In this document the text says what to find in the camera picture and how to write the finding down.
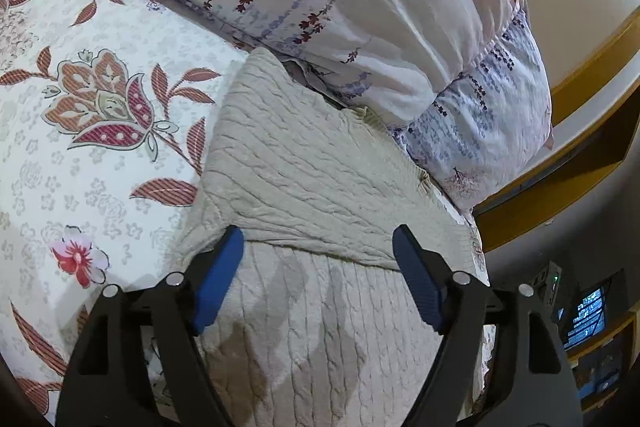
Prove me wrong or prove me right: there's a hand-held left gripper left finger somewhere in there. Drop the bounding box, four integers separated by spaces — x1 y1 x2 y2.
56 225 246 427

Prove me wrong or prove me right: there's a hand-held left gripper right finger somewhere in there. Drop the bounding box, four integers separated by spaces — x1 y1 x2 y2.
392 224 585 427

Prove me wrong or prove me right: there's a beige cable-knit sweater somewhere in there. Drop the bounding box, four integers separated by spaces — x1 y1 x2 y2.
176 48 487 427

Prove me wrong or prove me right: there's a grey electronic device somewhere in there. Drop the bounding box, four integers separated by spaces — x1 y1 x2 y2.
529 259 566 308

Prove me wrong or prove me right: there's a blue floral pillow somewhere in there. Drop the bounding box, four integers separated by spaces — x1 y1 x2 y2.
391 0 555 212

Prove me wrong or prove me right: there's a floral quilted bedspread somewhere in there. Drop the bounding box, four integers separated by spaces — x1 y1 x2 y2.
0 0 250 427

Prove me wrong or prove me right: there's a wooden shelf unit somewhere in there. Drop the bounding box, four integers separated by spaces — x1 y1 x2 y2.
564 268 640 414

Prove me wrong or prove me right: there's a wooden headboard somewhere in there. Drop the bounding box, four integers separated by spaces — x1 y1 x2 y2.
472 7 640 253

